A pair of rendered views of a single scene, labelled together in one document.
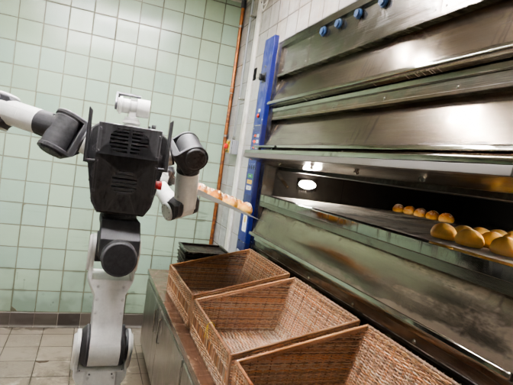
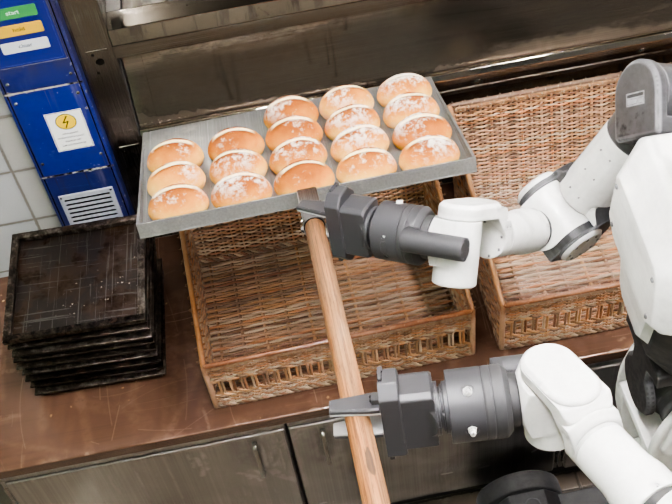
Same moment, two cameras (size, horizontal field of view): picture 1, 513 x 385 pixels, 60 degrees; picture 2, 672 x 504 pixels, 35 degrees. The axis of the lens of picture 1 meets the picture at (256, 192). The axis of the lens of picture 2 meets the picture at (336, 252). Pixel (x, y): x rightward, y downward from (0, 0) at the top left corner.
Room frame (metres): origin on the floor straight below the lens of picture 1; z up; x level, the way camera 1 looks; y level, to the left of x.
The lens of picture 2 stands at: (1.79, 1.47, 2.44)
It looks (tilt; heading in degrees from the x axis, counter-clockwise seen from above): 50 degrees down; 288
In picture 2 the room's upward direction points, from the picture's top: 9 degrees counter-clockwise
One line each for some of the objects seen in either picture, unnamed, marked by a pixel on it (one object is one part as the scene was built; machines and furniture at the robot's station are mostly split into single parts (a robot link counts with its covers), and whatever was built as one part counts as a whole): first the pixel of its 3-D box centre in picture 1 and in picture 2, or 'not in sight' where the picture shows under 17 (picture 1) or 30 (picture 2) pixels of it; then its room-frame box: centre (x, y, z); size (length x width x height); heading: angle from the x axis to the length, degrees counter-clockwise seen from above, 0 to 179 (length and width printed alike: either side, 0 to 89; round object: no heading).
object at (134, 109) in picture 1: (134, 110); not in sight; (1.61, 0.48, 1.47); 0.10 x 0.07 x 0.09; 108
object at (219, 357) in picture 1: (266, 326); (599, 200); (1.71, -0.11, 0.72); 0.56 x 0.49 x 0.28; 21
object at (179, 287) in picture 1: (224, 282); (319, 254); (2.28, 0.10, 0.72); 0.56 x 0.49 x 0.28; 22
